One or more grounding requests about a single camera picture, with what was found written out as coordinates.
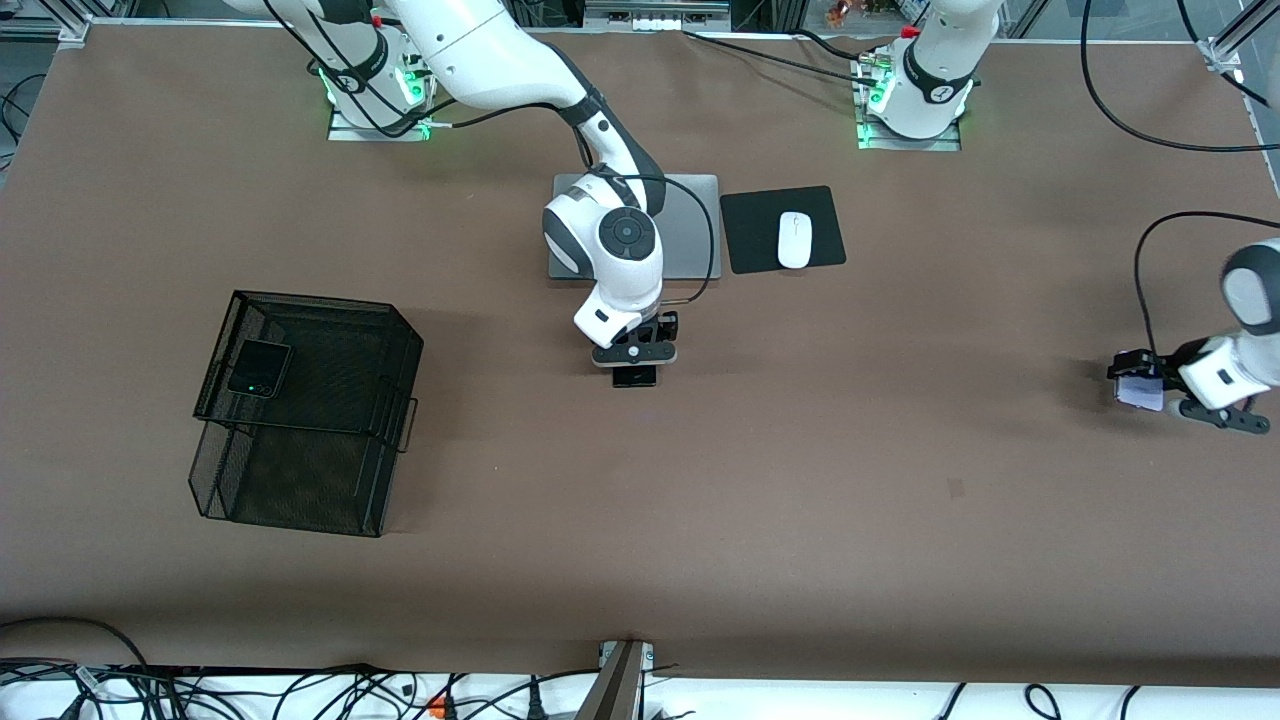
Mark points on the silver closed laptop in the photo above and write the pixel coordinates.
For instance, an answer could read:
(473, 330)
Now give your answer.
(695, 220)

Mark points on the aluminium frame profile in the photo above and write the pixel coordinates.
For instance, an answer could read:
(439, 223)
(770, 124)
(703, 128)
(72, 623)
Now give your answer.
(1228, 45)
(72, 30)

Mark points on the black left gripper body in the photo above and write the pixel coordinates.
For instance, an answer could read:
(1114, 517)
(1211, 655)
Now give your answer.
(1176, 358)

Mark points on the black mesh two-tier tray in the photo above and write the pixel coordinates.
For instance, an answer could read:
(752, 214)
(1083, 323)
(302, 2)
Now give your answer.
(350, 490)

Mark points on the white computer mouse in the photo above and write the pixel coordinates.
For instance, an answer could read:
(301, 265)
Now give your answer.
(795, 240)

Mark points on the grey metal camera mount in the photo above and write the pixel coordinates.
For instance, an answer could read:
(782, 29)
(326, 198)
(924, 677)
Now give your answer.
(615, 690)

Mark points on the small black flip phone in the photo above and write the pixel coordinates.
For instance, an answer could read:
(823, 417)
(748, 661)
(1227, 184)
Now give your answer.
(258, 369)

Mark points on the grey metal connector panel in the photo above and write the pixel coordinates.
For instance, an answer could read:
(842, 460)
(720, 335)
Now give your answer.
(655, 12)

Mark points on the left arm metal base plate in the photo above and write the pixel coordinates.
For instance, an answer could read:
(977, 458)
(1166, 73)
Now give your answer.
(880, 145)

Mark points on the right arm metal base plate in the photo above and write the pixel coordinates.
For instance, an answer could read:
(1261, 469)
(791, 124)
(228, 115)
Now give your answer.
(350, 134)

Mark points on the lavender white flip phone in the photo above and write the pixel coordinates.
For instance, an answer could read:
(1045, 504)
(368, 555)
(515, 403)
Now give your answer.
(1140, 393)

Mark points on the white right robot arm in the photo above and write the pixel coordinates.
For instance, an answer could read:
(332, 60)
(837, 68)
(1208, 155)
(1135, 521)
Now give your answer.
(480, 50)

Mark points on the long black smartphone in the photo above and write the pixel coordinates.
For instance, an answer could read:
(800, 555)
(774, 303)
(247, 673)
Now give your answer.
(635, 378)

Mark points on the black mouse pad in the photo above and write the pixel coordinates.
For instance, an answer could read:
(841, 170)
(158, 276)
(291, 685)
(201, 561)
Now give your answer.
(750, 230)

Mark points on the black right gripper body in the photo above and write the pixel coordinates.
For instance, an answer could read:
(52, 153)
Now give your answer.
(660, 328)

